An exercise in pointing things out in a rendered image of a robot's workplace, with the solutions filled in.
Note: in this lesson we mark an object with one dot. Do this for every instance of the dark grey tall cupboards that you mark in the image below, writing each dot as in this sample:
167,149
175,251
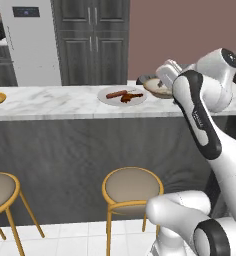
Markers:
90,43

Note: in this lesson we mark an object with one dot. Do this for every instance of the dark grey base cupboards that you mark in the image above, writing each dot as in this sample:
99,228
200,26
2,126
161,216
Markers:
1,66

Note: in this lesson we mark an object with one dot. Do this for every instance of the brown sausage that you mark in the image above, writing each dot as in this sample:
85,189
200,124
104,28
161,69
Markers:
116,94

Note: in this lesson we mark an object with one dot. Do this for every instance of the brown cooked meat piece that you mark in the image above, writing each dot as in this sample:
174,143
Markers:
130,97

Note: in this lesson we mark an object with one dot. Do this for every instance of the beige bowl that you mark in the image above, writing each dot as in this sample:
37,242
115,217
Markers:
152,87

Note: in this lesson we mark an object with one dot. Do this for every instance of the white fridge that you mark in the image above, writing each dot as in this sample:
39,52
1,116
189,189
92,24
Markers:
33,50

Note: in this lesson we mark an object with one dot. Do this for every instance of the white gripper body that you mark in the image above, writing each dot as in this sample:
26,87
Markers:
166,74

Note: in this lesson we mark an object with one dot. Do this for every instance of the grey marble-top dining counter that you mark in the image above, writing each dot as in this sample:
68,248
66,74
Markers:
56,160

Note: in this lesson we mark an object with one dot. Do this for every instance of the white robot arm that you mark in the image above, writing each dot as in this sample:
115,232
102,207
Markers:
230,166

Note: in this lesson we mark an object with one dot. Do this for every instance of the dark grey bowl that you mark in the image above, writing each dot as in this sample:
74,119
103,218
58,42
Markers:
144,79

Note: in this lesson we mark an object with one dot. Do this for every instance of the white plate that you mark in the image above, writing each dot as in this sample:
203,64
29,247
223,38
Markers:
105,98

